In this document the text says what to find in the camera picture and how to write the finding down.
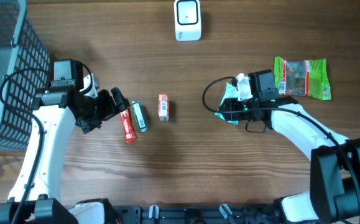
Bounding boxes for green snack bag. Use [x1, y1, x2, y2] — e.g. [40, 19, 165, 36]
[274, 57, 331, 101]

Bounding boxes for red candy bar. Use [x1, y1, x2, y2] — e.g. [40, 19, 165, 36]
[120, 109, 136, 143]

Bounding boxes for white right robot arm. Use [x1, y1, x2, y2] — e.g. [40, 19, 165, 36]
[218, 96, 360, 223]

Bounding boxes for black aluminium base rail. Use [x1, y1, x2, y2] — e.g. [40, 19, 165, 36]
[55, 203, 286, 224]

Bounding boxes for small orange white box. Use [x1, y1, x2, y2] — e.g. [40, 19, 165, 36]
[158, 94, 169, 121]

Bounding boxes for white barcode scanner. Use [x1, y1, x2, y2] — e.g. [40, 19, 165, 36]
[173, 0, 202, 42]

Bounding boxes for teal tissue pack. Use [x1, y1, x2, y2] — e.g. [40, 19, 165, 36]
[215, 83, 239, 125]

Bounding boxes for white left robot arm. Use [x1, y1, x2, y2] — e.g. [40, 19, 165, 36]
[0, 87, 130, 223]

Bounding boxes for dark green gum pack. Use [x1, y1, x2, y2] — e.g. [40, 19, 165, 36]
[132, 101, 148, 133]

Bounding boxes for dark grey mesh basket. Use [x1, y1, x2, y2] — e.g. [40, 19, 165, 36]
[0, 0, 52, 151]

